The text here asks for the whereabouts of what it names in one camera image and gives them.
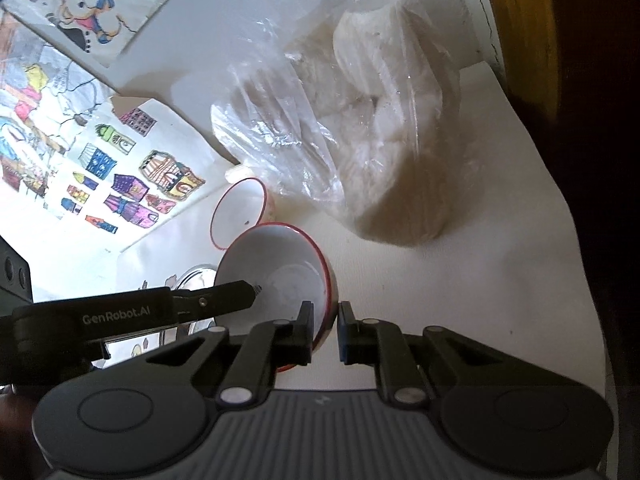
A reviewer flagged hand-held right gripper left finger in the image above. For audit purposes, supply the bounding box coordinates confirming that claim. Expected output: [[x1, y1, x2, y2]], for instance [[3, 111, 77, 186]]
[[112, 301, 316, 407]]

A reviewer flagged curved wooden frame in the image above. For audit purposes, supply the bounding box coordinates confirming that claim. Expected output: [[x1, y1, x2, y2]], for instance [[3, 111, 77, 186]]
[[477, 0, 640, 128]]

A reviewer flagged clear bag of white buns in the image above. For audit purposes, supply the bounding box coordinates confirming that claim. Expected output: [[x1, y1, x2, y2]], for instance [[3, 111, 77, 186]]
[[210, 0, 462, 248]]

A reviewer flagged teddy bear drawing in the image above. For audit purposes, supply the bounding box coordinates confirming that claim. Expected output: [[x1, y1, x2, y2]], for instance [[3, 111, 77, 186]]
[[0, 0, 217, 68]]

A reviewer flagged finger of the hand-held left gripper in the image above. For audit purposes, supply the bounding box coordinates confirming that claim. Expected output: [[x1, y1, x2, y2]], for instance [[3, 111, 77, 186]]
[[171, 280, 262, 320]]

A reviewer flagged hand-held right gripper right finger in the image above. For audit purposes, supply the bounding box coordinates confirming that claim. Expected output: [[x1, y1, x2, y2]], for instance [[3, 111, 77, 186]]
[[337, 301, 546, 407]]

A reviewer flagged white red-rimmed bowl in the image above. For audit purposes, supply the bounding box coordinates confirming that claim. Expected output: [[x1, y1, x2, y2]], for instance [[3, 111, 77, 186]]
[[210, 177, 276, 252], [215, 222, 339, 374]]

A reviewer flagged colourful houses drawing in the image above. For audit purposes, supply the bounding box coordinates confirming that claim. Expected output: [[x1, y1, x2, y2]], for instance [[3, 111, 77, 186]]
[[42, 94, 242, 253]]

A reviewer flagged white printed tablecloth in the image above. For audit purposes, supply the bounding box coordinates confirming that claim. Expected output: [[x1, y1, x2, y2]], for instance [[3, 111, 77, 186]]
[[100, 62, 615, 397]]

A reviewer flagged stainless steel plate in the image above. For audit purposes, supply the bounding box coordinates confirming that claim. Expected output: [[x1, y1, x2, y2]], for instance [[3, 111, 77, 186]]
[[102, 264, 222, 361]]

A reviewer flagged seated figure drawing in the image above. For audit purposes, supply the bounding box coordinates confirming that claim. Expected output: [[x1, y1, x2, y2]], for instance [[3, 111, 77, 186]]
[[0, 10, 117, 211]]

